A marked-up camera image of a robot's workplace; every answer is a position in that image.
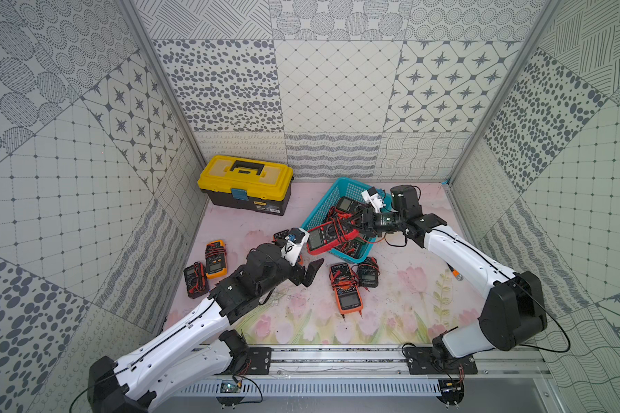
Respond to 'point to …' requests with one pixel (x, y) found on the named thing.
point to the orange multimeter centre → (347, 291)
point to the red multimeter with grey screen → (327, 236)
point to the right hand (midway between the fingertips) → (347, 227)
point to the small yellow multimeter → (215, 259)
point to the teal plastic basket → (351, 189)
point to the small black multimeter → (368, 273)
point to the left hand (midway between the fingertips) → (309, 245)
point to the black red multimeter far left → (195, 278)
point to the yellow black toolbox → (257, 183)
